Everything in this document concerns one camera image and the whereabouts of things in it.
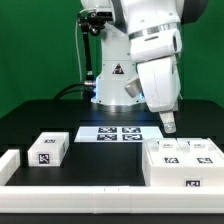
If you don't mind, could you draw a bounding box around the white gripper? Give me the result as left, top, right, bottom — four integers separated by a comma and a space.
130, 28, 182, 134

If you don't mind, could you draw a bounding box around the white cabinet door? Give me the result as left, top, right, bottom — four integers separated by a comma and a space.
143, 138, 185, 167
177, 138, 224, 168

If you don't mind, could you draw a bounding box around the white cabinet body box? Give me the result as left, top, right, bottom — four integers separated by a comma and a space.
142, 142, 224, 187

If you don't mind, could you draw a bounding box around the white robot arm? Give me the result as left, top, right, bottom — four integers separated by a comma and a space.
78, 0, 209, 133

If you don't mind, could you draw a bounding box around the white cabinet top block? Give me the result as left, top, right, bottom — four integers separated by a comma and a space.
28, 132, 69, 167

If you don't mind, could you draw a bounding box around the white marker base plate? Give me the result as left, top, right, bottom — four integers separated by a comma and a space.
74, 126, 163, 143

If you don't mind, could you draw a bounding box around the black cable bundle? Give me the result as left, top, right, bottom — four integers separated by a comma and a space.
53, 82, 98, 101

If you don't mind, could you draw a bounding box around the grey depth camera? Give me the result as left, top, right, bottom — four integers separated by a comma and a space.
89, 9, 113, 21

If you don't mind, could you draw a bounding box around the white U-shaped fence frame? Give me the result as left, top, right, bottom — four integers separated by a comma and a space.
0, 149, 224, 214

